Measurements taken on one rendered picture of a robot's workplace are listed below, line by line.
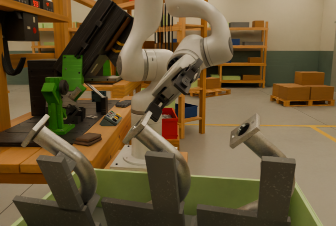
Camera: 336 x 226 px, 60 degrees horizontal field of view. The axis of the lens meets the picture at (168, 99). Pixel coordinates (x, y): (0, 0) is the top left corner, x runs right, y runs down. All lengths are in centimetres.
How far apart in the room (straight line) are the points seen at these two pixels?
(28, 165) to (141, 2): 73
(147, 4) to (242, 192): 66
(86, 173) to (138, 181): 35
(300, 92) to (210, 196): 661
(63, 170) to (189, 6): 51
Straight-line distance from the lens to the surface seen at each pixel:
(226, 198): 86
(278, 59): 1114
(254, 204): 57
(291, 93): 727
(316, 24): 1161
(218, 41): 73
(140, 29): 104
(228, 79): 1022
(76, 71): 176
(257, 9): 1100
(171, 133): 167
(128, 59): 103
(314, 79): 797
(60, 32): 260
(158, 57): 106
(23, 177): 136
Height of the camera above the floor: 130
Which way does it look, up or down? 10 degrees down
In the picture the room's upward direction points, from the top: straight up
